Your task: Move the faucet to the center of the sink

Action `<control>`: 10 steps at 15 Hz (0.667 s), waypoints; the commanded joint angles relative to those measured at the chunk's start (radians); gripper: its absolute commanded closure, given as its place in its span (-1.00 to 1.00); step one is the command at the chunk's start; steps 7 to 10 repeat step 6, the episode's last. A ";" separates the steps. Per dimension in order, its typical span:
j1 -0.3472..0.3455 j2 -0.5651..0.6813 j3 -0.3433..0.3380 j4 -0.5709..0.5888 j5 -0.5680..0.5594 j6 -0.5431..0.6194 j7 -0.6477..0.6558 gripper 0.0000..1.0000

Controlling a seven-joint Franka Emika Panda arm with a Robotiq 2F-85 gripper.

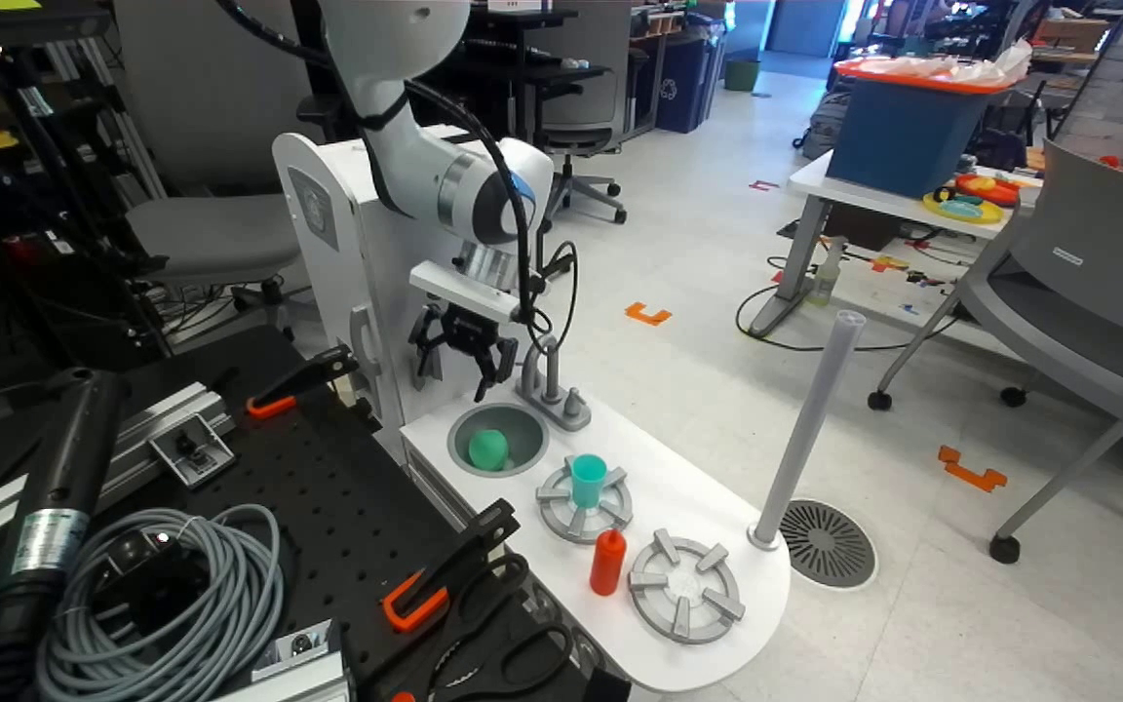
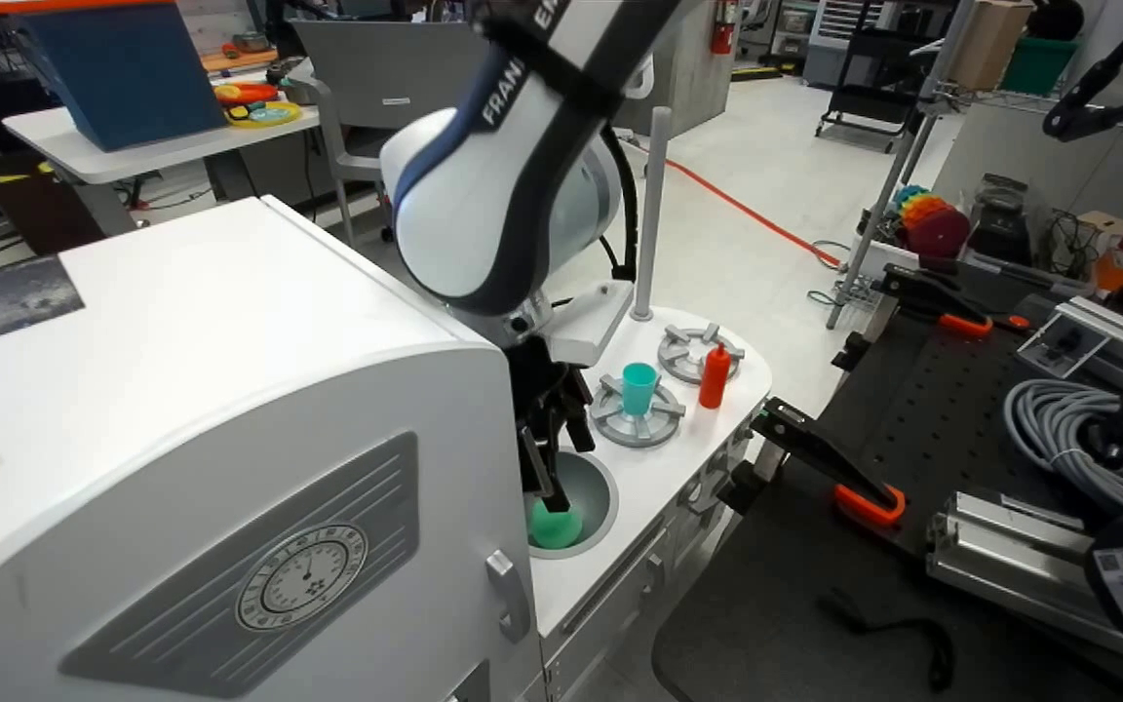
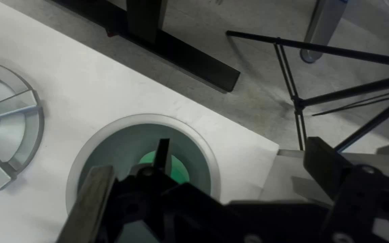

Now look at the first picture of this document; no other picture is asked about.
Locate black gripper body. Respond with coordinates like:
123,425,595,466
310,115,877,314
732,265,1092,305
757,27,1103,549
419,297,515,360

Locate grey toy faucet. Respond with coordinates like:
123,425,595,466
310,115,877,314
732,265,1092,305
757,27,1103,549
515,338,597,432

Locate grey toy sink bowl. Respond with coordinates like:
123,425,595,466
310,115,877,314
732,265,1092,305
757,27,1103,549
444,399,549,479

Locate green toy ball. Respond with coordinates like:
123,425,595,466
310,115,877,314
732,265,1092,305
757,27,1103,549
463,425,515,474

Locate white toy kitchen unit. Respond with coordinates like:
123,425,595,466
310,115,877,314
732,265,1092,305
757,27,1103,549
268,119,796,695

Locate teal toy cup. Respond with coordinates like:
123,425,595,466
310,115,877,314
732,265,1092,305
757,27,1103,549
567,452,613,516

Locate orange floor tape marker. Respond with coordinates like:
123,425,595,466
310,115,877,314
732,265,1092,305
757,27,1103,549
623,301,676,331
935,439,1014,496

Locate grey toy stove burner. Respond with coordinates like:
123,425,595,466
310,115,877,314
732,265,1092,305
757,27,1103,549
623,525,751,642
531,458,636,547

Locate dark swivel office chair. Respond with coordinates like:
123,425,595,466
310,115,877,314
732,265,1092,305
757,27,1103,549
526,0,636,227

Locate grey fabric office chair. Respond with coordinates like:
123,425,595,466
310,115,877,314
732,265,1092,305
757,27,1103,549
111,0,322,306

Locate black scissors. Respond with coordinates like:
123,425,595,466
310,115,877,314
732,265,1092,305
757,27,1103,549
423,556,578,702

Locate grey upright pole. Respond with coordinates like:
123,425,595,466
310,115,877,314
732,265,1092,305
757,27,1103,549
744,310,865,555

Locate blue recycling bin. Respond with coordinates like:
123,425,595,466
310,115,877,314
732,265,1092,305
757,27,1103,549
657,32,725,135

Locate black cylindrical device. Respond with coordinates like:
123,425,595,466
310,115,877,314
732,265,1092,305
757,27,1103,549
0,365,132,678

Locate round metal floor drain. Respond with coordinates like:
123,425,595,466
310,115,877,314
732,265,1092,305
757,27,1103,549
777,496,877,594

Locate white side table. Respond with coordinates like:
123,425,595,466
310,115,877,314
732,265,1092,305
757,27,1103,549
751,146,1047,353

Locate blue bin orange lid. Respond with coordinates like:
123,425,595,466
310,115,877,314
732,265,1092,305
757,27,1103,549
826,52,1026,204

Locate yellow and orange toy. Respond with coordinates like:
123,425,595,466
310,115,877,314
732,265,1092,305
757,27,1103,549
920,171,1026,227

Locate grey plastic chair on castors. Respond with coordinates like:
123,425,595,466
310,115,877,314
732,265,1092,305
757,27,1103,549
865,139,1123,570

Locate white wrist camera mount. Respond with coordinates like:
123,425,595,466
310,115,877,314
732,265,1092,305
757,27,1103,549
406,241,524,325

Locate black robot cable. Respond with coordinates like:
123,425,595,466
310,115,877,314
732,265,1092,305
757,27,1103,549
401,76,584,360

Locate black clamp orange handle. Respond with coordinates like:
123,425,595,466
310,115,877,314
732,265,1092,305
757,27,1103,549
241,341,363,427
378,496,524,635

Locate aluminium extrusion rail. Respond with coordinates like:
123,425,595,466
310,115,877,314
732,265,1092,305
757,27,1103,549
0,379,237,560

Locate coiled grey cable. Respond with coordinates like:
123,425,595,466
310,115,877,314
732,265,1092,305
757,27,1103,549
37,504,290,702

